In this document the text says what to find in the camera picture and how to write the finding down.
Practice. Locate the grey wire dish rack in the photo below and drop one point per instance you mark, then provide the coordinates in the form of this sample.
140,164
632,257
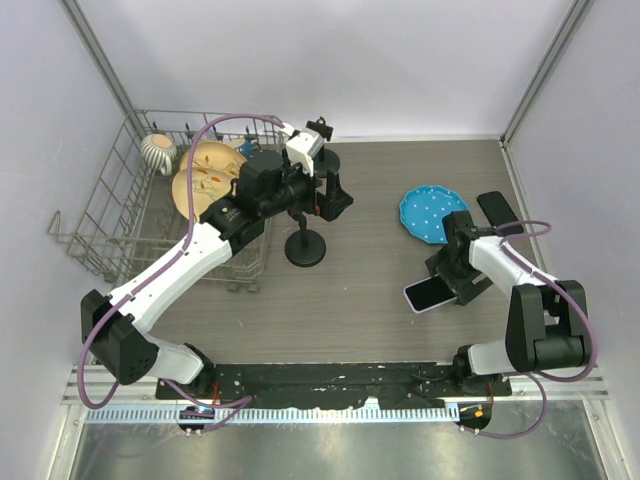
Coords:
129,219

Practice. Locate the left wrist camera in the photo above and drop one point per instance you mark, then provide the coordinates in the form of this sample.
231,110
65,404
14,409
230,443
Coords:
301,148

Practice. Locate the blue ceramic cup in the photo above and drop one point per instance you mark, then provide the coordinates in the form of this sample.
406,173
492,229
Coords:
243,146

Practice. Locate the rear yellow bird plate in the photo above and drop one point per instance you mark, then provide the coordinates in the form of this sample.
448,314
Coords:
218,156

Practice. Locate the black phone stand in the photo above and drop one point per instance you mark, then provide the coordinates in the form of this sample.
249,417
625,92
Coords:
324,130
304,248

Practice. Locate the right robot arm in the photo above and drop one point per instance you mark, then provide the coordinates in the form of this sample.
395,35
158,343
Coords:
548,331

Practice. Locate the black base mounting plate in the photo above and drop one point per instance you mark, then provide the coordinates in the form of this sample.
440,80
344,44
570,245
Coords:
332,386

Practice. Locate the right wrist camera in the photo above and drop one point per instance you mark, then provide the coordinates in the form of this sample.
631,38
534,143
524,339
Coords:
455,221

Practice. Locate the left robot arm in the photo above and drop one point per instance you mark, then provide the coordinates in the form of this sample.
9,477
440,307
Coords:
115,327

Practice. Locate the striped white mug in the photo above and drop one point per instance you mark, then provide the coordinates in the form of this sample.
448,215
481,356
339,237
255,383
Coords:
158,152

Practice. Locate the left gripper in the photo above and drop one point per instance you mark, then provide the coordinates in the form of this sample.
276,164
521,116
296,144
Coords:
328,204

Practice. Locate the blue polka dot plate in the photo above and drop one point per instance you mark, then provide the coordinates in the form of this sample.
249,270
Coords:
423,209

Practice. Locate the black phone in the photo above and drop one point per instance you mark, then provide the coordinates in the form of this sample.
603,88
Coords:
499,213

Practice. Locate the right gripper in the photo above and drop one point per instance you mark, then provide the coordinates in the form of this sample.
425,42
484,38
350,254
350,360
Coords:
465,289

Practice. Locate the white cable duct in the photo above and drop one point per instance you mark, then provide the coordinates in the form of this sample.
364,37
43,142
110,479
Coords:
184,414

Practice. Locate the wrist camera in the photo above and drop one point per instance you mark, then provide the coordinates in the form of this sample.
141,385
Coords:
301,148
455,221

